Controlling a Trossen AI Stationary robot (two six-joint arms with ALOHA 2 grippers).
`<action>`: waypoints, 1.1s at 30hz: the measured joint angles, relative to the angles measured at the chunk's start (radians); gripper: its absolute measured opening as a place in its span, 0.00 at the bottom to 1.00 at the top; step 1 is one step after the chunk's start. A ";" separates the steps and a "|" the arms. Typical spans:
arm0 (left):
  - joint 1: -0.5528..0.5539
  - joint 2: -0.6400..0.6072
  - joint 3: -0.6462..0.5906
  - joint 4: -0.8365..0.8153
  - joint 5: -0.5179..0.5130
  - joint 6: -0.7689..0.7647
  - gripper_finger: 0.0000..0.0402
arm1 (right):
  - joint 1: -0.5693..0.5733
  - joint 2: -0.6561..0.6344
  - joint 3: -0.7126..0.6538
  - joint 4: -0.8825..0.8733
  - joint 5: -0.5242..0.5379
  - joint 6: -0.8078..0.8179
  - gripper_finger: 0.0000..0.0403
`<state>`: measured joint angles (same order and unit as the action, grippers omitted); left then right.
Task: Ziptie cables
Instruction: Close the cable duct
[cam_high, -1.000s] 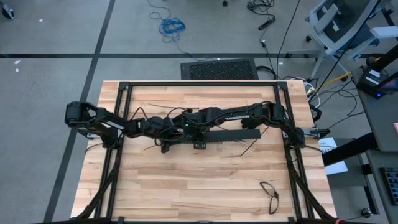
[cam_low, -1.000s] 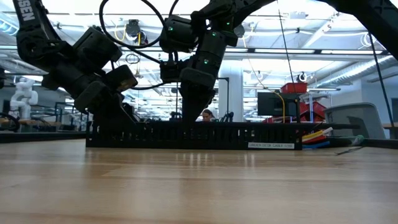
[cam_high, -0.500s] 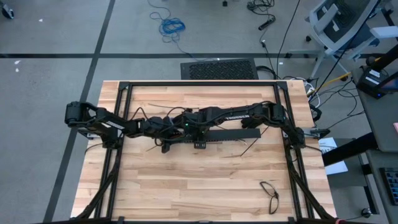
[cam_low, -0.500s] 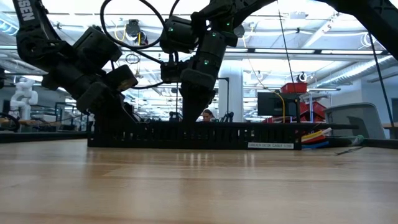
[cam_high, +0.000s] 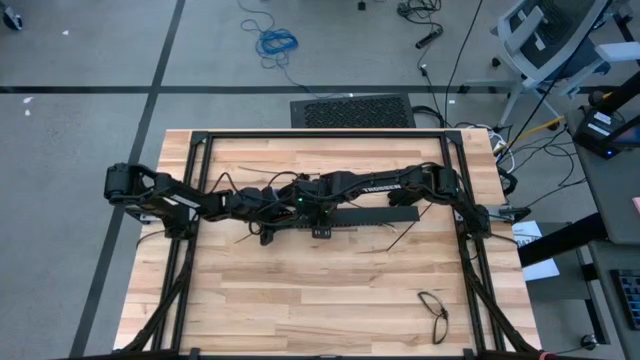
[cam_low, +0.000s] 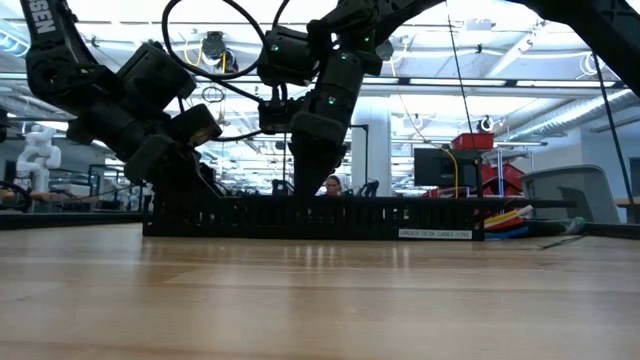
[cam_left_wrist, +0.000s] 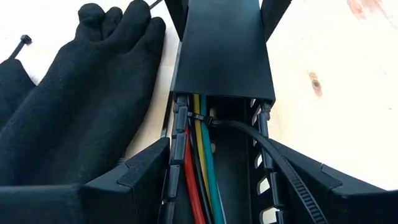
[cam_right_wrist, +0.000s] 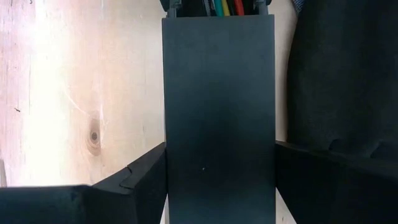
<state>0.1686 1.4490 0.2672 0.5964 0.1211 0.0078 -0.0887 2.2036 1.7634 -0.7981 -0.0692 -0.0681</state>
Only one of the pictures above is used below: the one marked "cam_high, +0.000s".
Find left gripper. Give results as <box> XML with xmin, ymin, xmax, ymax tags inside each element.
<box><xmin>227</xmin><ymin>185</ymin><xmax>299</xmax><ymax>231</ymax></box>

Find black arm base cable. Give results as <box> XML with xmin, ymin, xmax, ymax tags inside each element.
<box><xmin>135</xmin><ymin>228</ymin><xmax>169</xmax><ymax>249</ymax></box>

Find black coiled floor cable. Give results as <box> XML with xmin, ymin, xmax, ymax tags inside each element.
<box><xmin>412</xmin><ymin>104</ymin><xmax>446</xmax><ymax>129</ymax></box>

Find black desk crossbar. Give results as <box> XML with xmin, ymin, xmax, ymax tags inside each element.
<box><xmin>517</xmin><ymin>212</ymin><xmax>609</xmax><ymax>269</ymax></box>

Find blue coiled floor cable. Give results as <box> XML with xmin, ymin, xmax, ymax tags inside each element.
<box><xmin>235</xmin><ymin>0</ymin><xmax>301</xmax><ymax>71</ymax></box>

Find black box with labels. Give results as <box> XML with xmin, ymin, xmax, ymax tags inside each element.
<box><xmin>572</xmin><ymin>105</ymin><xmax>640</xmax><ymax>160</ymax></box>

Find black floor cable bundle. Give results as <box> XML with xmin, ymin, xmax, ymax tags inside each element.
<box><xmin>396</xmin><ymin>0</ymin><xmax>445</xmax><ymax>50</ymax></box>

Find thin black hanging cable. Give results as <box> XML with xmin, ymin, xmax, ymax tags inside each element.
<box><xmin>499</xmin><ymin>0</ymin><xmax>614</xmax><ymax>156</ymax></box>
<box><xmin>442</xmin><ymin>0</ymin><xmax>485</xmax><ymax>126</ymax></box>

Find grey office chair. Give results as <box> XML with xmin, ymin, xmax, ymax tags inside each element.
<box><xmin>462</xmin><ymin>0</ymin><xmax>640</xmax><ymax>127</ymax></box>

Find black aluminium frame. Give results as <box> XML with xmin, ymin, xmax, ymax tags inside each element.
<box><xmin>122</xmin><ymin>128</ymin><xmax>540</xmax><ymax>360</ymax></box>

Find black eyeglasses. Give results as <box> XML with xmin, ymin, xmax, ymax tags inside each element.
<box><xmin>416</xmin><ymin>290</ymin><xmax>450</xmax><ymax>346</ymax></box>

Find black raceway cover strip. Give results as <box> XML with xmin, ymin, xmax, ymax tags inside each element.
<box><xmin>327</xmin><ymin>205</ymin><xmax>421</xmax><ymax>230</ymax></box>

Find black keyboard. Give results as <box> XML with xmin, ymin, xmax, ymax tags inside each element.
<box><xmin>609</xmin><ymin>268</ymin><xmax>640</xmax><ymax>331</ymax></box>

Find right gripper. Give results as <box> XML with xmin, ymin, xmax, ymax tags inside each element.
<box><xmin>293</xmin><ymin>177</ymin><xmax>345</xmax><ymax>233</ymax></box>

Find black perforated case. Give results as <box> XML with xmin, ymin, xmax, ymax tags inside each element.
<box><xmin>289</xmin><ymin>92</ymin><xmax>418</xmax><ymax>130</ymax></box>

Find white paper sheet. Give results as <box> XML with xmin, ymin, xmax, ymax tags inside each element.
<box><xmin>510</xmin><ymin>219</ymin><xmax>561</xmax><ymax>283</ymax></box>

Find black stand pole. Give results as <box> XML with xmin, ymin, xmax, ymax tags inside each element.
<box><xmin>587</xmin><ymin>69</ymin><xmax>640</xmax><ymax>117</ymax></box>

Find grey desk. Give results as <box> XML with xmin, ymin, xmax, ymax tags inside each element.
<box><xmin>564</xmin><ymin>107</ymin><xmax>640</xmax><ymax>246</ymax></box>
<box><xmin>587</xmin><ymin>239</ymin><xmax>640</xmax><ymax>360</ymax></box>

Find yellow floor cable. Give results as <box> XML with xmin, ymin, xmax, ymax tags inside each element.
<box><xmin>499</xmin><ymin>115</ymin><xmax>567</xmax><ymax>151</ymax></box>

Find white floor cable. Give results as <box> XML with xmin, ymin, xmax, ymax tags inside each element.
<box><xmin>488</xmin><ymin>129</ymin><xmax>516</xmax><ymax>174</ymax></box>

